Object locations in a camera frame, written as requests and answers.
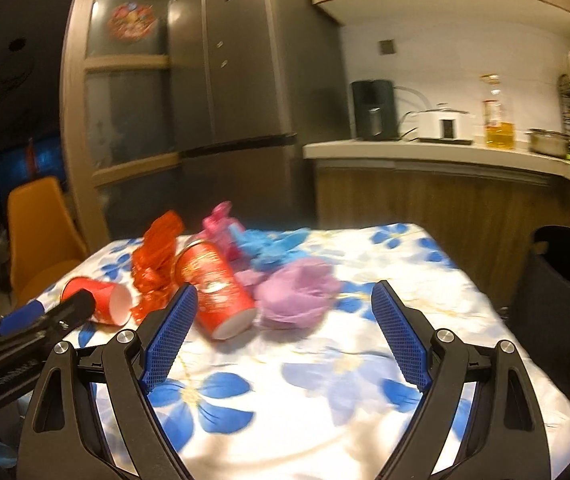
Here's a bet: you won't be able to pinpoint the wooden glass sliding door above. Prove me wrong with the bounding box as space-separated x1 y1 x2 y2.
60 0 180 250

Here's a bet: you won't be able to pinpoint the blue plastic bag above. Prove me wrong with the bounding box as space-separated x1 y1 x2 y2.
227 226 311 273

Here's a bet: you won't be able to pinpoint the lower wooden cabinets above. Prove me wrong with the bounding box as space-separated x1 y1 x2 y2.
314 159 570 308

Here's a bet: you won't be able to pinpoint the dark grey refrigerator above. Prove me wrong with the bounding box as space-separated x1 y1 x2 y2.
169 0 350 231

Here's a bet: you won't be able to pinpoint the steel bowl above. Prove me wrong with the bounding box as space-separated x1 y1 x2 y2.
527 129 570 159

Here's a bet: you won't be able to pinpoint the black air fryer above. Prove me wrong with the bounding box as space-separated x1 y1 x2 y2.
350 79 400 141

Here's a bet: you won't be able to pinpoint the black trash bin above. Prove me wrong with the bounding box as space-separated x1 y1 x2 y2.
509 226 570 398

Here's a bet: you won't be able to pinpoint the red mesh plastic bag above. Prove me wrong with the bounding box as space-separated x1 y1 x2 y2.
131 210 184 324

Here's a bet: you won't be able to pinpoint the cooking oil bottle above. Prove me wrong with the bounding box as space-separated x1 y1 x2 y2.
480 74 515 150

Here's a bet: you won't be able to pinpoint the purple plastic bag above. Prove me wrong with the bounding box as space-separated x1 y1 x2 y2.
235 257 341 330

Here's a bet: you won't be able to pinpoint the orange chair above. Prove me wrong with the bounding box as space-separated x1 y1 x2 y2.
8 177 87 306

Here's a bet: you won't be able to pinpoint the white rice cooker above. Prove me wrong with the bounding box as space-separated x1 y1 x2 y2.
415 103 473 145

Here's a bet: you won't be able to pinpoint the pink plastic bag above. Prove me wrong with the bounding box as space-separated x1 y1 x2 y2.
196 200 245 261

